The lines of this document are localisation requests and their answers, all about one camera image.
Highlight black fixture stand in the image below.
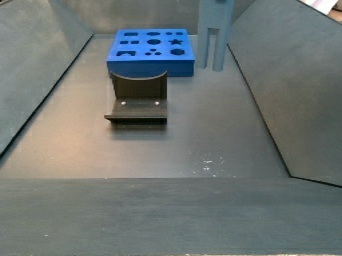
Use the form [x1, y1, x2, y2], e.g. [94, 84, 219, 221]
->
[104, 72, 167, 122]

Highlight blue foam shape board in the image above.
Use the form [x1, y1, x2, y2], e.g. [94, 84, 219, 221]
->
[107, 28, 195, 77]

